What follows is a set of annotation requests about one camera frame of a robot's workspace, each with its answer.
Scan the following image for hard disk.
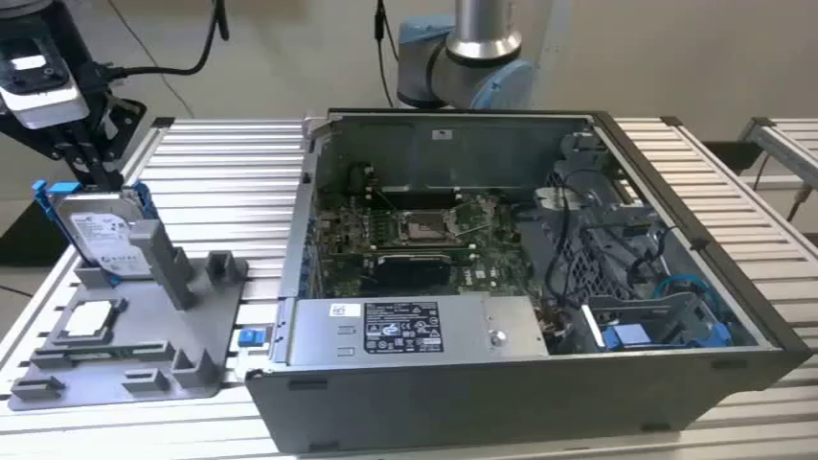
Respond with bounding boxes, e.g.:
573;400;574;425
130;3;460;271
30;179;161;280

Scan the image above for grey metal disk bay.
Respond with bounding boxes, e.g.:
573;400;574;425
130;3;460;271
518;157;737;356

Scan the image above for blue disk carrier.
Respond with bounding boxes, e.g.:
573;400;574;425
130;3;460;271
601;324;654;348

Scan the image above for black floor stand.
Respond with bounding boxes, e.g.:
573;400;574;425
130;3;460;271
0;198;78;267

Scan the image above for grey parts rack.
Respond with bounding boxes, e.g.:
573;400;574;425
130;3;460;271
8;219;253;412

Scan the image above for silver CPU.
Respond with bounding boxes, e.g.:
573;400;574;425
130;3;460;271
66;303;122;337

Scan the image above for green RAM stick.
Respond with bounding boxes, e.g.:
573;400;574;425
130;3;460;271
38;340;169;359

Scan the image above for black RAM slots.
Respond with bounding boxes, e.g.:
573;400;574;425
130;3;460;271
370;188;466;208

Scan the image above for silver power supply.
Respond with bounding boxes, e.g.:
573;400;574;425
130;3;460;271
286;295;553;364

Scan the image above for CPU socket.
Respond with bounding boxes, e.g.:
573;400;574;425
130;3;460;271
398;209;450;242

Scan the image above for black graphics card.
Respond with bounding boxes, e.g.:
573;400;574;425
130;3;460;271
373;253;453;289

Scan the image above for metal socket cover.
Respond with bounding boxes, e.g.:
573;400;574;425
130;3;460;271
446;201;500;237

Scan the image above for green motherboard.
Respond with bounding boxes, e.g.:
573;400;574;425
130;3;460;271
317;190;533;298

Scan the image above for open grey PC case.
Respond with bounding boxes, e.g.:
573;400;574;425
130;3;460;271
245;107;814;454

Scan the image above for black box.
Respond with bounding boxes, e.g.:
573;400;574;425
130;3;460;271
702;140;765;176

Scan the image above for slatted metal side table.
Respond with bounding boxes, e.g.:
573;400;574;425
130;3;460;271
740;116;818;186

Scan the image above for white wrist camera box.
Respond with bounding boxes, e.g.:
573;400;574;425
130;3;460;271
0;38;93;129

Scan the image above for thin wall cable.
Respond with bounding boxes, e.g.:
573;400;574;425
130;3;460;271
106;0;198;119

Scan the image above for thick black camera cable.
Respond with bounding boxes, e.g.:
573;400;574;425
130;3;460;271
93;0;221;81

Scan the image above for thin black hanging cable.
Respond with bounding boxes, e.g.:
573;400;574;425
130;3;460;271
374;0;397;107

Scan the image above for long black wire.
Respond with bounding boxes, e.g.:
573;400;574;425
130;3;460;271
546;168;616;301

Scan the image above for looped black wire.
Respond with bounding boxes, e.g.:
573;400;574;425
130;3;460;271
628;223;682;289

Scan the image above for blue wire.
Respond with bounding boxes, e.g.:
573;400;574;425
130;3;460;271
656;271;725;318

